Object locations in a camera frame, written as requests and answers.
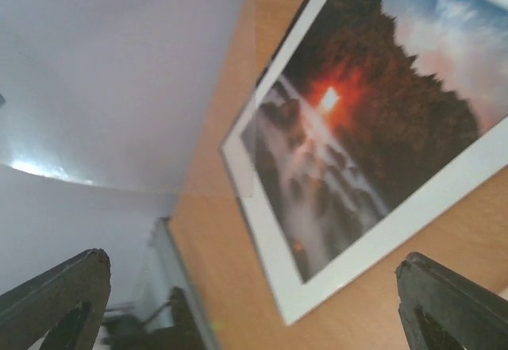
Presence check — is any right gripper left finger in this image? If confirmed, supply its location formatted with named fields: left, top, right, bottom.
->
left=1, top=248, right=111, bottom=349

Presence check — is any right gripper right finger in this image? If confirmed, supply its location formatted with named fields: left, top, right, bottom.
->
left=395, top=252, right=507, bottom=349

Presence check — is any sunset landscape photo white border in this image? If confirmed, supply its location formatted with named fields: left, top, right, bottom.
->
left=221, top=0, right=507, bottom=325

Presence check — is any left aluminium corner post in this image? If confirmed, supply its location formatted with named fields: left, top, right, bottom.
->
left=132, top=217, right=221, bottom=350

